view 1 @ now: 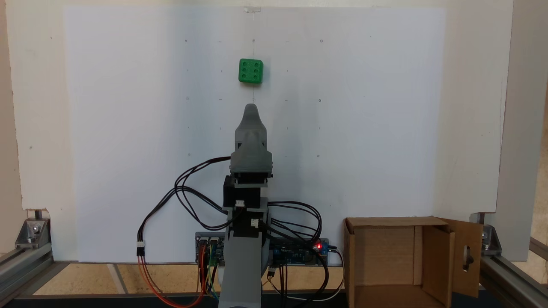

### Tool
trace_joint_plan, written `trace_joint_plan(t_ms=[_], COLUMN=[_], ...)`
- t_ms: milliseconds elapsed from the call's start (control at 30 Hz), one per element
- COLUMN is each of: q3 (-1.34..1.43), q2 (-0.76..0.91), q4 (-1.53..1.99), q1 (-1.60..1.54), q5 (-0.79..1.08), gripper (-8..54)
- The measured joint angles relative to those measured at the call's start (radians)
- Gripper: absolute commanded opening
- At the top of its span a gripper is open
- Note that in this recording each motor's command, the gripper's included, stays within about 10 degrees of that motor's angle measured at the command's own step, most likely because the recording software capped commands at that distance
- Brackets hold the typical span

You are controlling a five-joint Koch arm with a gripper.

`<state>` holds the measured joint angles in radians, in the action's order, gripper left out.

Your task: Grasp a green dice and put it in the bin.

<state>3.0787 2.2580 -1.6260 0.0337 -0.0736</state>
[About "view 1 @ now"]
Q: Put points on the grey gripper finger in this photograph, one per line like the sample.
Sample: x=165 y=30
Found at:
x=246 y=124
x=251 y=147

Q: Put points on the green die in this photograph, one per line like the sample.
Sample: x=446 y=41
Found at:
x=250 y=71

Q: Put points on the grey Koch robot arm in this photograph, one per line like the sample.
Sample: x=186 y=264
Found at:
x=242 y=265

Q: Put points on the blue circuit board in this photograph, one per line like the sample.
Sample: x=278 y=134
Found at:
x=295 y=254

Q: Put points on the clear tape piece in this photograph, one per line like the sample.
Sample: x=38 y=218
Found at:
x=251 y=8

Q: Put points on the large white paper sheet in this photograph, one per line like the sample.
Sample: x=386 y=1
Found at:
x=128 y=128

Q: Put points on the open cardboard box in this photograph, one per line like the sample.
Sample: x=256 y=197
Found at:
x=385 y=252

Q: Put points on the aluminium corner bracket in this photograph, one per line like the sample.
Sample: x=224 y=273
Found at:
x=491 y=239
x=32 y=233

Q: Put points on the aluminium frame rail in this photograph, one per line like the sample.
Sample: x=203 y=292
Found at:
x=25 y=267
x=513 y=278

